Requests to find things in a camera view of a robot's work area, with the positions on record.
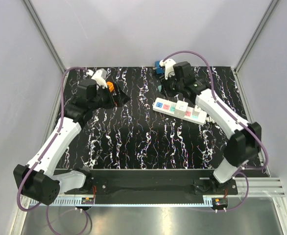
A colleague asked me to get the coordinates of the blue cube adapter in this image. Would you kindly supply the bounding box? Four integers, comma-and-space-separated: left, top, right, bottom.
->
153, 61, 165, 75

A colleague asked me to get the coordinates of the white cube adapter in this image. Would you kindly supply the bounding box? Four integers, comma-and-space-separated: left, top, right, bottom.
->
174, 100, 188, 117

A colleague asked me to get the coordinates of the white multicolour power strip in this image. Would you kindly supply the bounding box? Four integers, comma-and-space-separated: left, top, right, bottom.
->
152, 98, 207, 125

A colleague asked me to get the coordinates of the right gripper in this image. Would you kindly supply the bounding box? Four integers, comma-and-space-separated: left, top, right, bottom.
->
159, 71, 183, 99

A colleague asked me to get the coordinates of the white charger plug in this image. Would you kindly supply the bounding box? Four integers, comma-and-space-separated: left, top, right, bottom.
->
193, 105, 202, 117

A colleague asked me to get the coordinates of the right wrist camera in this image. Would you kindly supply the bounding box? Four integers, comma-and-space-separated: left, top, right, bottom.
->
159, 59, 176, 80

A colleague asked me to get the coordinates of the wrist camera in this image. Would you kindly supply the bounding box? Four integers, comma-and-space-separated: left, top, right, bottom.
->
159, 59, 176, 80
91, 69, 108, 88

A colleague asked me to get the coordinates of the white power strip cord plug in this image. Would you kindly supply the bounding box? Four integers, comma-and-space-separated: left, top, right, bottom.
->
206, 116, 216, 124

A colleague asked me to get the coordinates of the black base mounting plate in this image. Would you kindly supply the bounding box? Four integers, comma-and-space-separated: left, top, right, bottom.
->
67, 169, 238, 205

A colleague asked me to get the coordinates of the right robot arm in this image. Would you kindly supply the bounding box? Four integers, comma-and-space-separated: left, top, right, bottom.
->
158, 59, 262, 194

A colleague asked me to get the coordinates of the orange power strip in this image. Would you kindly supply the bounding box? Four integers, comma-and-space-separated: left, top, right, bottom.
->
106, 81, 115, 93

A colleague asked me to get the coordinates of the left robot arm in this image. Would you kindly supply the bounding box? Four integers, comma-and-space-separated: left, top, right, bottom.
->
13, 79, 130, 206

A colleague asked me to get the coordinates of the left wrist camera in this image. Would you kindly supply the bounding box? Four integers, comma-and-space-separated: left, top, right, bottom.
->
91, 69, 108, 88

